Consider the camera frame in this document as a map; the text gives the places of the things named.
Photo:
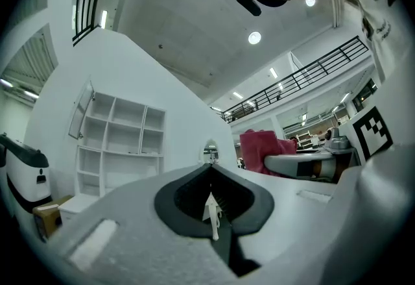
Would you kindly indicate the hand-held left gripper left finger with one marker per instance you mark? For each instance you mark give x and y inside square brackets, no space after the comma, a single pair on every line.
[136,238]

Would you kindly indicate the low white cabinet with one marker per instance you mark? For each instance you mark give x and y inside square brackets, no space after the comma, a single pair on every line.
[78,207]

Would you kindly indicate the black head-worn camera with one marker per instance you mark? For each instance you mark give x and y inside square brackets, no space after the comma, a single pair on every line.
[247,1]

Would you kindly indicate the cardboard box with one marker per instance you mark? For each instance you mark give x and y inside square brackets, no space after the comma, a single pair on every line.
[48,215]

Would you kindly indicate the white open shelf cabinet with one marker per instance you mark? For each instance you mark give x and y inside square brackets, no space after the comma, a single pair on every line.
[126,134]

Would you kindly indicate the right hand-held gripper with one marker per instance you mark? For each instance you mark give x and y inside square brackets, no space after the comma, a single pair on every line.
[373,134]

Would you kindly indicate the round ceiling light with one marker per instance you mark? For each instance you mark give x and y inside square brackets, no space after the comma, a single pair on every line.
[310,0]
[254,37]

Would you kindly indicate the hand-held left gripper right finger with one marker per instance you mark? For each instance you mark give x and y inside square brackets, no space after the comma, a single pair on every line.
[285,228]

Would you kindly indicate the red cloth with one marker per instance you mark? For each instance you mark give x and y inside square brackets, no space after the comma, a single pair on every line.
[259,150]

